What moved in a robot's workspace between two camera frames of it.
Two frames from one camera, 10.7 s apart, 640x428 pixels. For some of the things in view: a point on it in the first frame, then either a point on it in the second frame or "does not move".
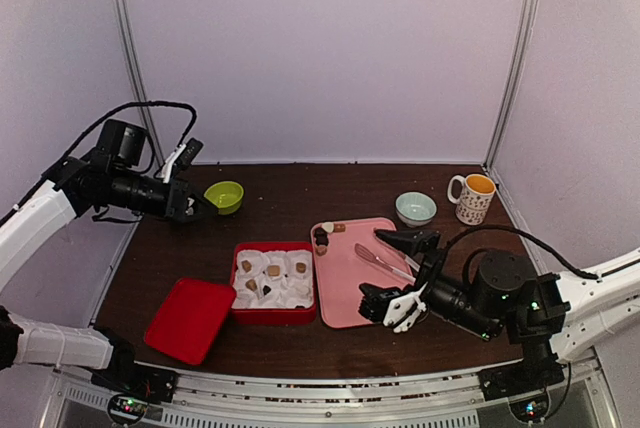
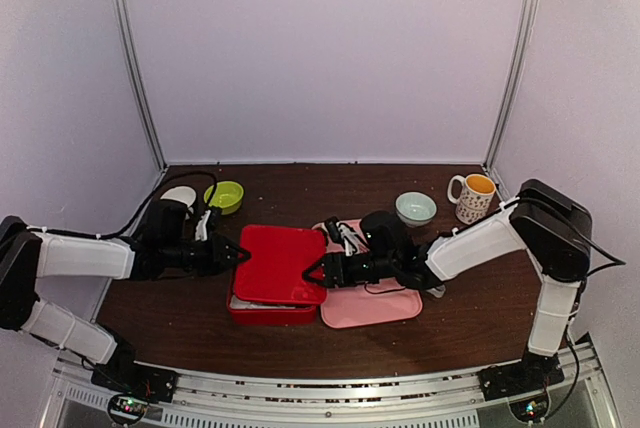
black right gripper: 414,243 → 332,261
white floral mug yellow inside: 477,191 does not move
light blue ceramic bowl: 415,209 does not move
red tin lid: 190,319 → 279,256
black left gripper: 175,202 → 217,260
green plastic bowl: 226,195 does not move
